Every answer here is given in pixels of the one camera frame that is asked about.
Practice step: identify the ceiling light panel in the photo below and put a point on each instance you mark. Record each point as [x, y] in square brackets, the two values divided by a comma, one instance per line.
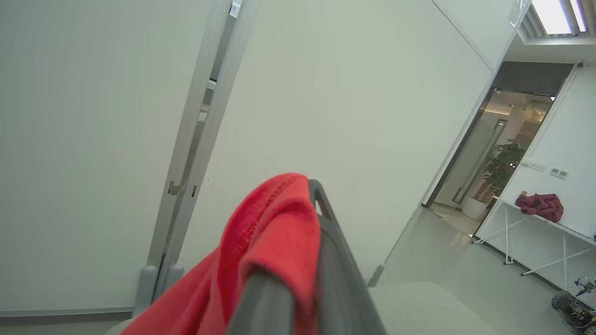
[556, 16]

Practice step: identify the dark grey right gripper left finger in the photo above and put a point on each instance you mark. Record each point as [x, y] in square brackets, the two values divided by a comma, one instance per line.
[267, 307]

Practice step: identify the white plant pot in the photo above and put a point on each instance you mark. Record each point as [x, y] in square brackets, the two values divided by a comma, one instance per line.
[474, 208]

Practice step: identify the green potted plant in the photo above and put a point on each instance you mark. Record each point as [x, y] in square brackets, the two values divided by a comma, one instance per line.
[505, 163]

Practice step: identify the small wheeled robot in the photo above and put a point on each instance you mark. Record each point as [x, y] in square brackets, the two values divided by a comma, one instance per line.
[575, 304]

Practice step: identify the grey double partition post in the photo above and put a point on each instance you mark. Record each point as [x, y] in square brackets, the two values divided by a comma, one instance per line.
[195, 139]

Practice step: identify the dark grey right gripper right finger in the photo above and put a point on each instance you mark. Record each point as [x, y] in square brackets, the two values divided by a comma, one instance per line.
[342, 288]

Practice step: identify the grey partition bottom rail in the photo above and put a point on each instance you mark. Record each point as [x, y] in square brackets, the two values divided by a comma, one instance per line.
[65, 312]

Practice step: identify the white folding table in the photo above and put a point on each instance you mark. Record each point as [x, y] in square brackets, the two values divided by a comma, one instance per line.
[535, 218]

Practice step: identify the wall switch panel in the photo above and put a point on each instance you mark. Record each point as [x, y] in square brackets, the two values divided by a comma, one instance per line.
[537, 165]
[558, 173]

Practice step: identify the red and white garment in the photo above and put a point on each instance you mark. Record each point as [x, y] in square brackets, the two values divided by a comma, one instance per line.
[270, 223]

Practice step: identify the maroon cloth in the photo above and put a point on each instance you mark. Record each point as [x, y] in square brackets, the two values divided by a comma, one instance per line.
[542, 205]

